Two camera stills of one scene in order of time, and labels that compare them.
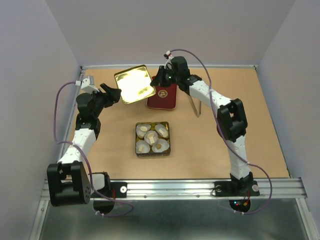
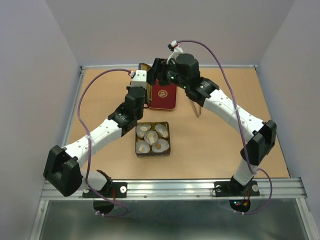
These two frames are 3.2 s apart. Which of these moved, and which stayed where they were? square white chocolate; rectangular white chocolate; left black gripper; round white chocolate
Moved: left black gripper
Stayed: round white chocolate; rectangular white chocolate; square white chocolate
